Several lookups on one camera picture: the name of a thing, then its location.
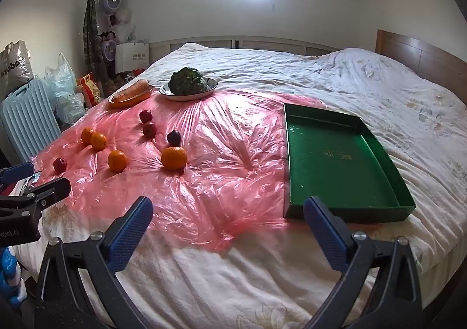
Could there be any red yellow rice bag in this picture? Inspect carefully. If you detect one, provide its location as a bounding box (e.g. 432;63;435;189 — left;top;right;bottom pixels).
76;73;101;109

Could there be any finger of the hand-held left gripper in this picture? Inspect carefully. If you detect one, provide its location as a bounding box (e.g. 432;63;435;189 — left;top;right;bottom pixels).
0;162;36;186
0;177;72;213

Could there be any white plastic bag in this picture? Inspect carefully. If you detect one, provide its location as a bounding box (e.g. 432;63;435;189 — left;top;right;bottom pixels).
109;9;137;42

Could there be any grey white printed bag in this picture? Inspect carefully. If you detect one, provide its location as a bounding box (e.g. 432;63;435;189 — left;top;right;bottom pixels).
0;40;34;96

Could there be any green leafy vegetable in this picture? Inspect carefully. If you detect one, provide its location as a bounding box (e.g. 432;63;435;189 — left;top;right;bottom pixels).
168;67;208;96

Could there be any blue white toy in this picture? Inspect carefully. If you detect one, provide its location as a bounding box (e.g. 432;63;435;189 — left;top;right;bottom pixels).
0;247;27;311

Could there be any bowl of green vegetables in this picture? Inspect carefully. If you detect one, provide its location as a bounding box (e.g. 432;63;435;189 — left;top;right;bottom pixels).
159;77;218;101

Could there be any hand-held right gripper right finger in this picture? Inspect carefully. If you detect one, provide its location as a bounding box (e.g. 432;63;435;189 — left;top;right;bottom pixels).
304;196;424;329

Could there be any small purple fan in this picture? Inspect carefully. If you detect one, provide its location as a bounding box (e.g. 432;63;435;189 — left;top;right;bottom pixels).
98;0;127;16

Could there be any green tray box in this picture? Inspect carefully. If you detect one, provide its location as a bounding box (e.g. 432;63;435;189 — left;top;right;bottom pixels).
283;103;417;223

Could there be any plaid scarf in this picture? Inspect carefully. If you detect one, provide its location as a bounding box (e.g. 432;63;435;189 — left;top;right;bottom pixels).
83;0;110;78

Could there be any pink plastic sheet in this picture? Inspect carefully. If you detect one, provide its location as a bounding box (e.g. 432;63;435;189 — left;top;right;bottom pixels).
31;90;292;253

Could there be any white fan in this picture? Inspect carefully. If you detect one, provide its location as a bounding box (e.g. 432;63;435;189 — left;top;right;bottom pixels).
100;40;118;60

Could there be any translucent plastic bag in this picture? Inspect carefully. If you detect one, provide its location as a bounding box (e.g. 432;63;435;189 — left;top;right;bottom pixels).
44;53;87;124

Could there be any orange plate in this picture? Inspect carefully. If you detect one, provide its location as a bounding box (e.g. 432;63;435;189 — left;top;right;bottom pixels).
108;86;154;108

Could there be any white floral duvet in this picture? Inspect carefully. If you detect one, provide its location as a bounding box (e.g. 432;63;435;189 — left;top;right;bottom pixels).
15;42;467;329

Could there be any wooden headboard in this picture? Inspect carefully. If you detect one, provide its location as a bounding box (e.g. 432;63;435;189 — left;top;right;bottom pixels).
376;30;467;88

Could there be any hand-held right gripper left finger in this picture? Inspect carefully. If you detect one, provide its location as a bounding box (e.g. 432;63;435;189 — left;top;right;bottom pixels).
34;196;154;329

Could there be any carrot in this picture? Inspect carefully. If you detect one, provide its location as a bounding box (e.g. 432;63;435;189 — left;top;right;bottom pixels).
111;79;150;102

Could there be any white slatted panel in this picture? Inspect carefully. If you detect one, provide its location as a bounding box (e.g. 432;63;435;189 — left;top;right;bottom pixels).
149;36;340;59

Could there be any white paper bag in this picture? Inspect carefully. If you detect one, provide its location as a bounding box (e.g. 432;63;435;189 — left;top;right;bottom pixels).
116;42;150;75

